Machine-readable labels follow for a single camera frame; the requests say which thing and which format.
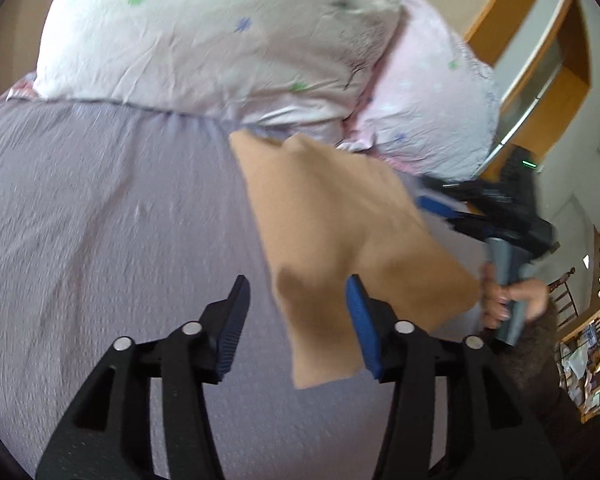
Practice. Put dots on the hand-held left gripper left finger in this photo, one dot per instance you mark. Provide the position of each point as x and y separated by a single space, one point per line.
231 332

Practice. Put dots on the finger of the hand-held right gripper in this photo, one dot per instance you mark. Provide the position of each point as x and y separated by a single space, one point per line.
472 225
437 205

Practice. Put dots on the white star print pillow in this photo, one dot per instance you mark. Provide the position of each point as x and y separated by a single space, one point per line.
215 45

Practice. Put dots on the pink star print pillow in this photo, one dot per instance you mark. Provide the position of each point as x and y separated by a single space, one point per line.
430 95

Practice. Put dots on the person's right hand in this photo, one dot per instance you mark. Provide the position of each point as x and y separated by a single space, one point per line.
530 297

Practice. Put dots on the dark wooden chair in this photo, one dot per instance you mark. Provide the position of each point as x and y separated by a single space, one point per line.
565 297

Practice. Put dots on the tan small cloth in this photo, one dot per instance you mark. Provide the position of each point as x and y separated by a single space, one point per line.
340 240

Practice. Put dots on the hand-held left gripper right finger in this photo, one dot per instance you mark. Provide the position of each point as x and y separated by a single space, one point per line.
362 327

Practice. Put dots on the person's right forearm dark sleeve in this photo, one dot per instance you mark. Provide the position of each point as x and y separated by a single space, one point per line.
545 385

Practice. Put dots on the cluttered wooden shelf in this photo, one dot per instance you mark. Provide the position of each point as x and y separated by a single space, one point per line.
587 360

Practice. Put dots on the wooden wardrobe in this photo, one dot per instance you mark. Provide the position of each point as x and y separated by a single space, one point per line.
545 60

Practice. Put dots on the lavender bed sheet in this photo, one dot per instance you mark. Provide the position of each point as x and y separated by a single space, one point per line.
105 220

